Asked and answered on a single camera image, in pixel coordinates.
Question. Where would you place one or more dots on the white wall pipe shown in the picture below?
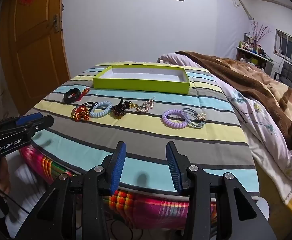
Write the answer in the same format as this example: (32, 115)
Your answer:
(242, 2)

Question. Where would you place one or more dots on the rhinestone hair clip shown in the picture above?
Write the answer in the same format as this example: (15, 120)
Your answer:
(143, 108)

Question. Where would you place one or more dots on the wooden door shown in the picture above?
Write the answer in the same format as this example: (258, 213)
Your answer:
(35, 55)

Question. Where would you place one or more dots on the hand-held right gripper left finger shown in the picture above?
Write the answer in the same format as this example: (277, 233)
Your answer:
(118, 166)

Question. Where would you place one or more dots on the black padded chair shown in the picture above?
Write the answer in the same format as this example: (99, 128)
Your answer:
(291, 73)

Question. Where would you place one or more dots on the black smart band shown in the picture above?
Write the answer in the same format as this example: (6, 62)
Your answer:
(67, 97)

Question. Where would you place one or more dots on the metal door latch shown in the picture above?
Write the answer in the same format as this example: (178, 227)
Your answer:
(57, 23)

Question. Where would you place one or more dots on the plaid mattress cover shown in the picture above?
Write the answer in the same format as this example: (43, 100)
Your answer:
(156, 210)

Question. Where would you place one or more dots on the lime green cardboard box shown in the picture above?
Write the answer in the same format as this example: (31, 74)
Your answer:
(141, 85)

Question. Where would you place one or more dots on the pale floral quilt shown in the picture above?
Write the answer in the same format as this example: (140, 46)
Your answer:
(256, 120)

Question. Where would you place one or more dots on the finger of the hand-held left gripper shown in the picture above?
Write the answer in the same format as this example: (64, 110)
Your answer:
(28, 118)
(39, 123)

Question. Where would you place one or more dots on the person's left hand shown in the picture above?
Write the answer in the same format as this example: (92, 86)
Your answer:
(2, 177)

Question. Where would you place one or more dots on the white shelf desk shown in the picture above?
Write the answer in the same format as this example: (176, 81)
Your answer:
(251, 56)

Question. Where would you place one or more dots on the group of jars and bottles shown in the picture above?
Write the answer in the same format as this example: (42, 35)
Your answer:
(248, 42)

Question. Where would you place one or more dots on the barred window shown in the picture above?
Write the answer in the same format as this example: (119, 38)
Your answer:
(291, 47)

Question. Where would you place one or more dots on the brown plush blanket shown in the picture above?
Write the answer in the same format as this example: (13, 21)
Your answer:
(248, 77)

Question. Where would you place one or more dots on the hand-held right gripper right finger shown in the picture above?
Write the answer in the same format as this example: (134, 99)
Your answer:
(173, 166)

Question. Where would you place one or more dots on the purple flower branches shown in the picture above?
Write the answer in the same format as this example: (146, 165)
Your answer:
(259, 31)

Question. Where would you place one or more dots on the striped bedsheet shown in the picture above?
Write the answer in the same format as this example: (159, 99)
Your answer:
(148, 135)

